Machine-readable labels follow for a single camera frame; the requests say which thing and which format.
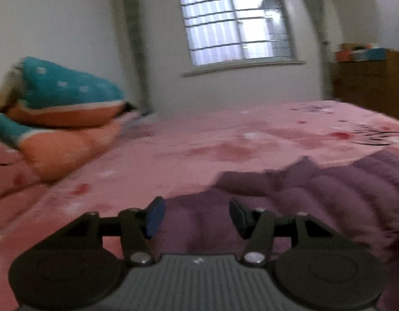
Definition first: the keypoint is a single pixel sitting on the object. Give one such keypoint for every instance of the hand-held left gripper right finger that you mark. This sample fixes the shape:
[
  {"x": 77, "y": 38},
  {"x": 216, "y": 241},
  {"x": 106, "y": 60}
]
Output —
[{"x": 238, "y": 213}]

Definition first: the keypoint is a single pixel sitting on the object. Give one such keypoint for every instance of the grey curtain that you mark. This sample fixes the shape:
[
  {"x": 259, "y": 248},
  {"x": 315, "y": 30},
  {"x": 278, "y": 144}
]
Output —
[
  {"x": 316, "y": 22},
  {"x": 134, "y": 45}
]

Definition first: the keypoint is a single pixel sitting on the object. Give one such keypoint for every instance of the pink bed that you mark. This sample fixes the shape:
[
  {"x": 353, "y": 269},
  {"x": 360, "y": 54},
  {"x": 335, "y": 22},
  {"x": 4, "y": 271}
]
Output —
[{"x": 202, "y": 155}]

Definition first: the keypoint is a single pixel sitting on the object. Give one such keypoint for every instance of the barred window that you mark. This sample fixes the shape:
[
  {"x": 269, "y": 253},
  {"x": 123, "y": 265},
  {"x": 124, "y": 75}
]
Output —
[{"x": 212, "y": 22}]

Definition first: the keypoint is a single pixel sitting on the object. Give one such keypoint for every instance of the blue box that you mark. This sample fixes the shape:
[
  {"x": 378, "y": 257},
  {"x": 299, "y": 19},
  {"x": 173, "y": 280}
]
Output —
[{"x": 374, "y": 54}]

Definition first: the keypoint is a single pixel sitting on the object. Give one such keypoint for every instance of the wooden cabinet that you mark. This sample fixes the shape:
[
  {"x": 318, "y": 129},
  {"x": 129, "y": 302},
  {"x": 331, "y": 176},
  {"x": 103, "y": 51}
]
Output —
[{"x": 371, "y": 84}]

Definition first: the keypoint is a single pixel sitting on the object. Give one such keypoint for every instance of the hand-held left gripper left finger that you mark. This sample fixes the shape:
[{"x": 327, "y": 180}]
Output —
[{"x": 155, "y": 215}]

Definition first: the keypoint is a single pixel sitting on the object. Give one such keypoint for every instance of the teal and orange quilt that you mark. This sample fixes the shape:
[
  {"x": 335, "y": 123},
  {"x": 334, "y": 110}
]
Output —
[{"x": 63, "y": 84}]

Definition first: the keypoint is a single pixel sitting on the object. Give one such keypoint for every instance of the orange box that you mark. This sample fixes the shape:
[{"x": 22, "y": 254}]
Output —
[{"x": 345, "y": 54}]

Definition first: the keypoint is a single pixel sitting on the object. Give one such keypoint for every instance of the dark purple down jacket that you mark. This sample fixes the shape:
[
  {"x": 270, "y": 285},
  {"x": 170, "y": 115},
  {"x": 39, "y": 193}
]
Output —
[{"x": 332, "y": 194}]

